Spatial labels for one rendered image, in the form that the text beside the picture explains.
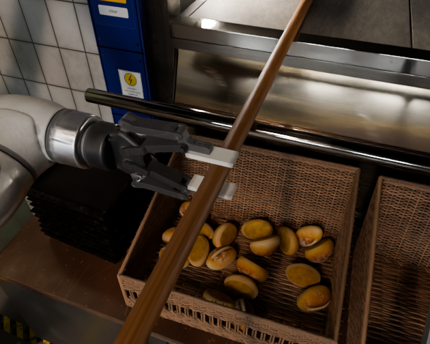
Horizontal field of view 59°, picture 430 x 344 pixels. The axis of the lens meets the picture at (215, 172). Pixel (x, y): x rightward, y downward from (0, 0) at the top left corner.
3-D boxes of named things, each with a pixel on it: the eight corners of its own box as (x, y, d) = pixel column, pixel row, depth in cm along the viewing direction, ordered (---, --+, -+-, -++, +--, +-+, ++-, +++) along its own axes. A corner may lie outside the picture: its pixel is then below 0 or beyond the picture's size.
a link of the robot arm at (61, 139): (87, 141, 68) (116, 148, 67) (55, 174, 62) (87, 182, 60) (74, 97, 62) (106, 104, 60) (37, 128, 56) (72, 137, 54)
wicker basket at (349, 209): (185, 189, 140) (181, 128, 121) (342, 226, 127) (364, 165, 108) (122, 307, 106) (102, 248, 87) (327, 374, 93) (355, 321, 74)
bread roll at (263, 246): (246, 240, 119) (250, 257, 119) (252, 243, 112) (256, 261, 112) (275, 233, 121) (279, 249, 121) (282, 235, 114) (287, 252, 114)
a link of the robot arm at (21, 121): (91, 134, 69) (51, 192, 62) (22, 118, 73) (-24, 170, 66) (69, 89, 60) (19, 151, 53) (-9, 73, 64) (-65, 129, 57)
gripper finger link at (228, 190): (187, 186, 57) (187, 190, 58) (231, 197, 56) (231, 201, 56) (194, 173, 59) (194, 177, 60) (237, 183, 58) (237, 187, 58)
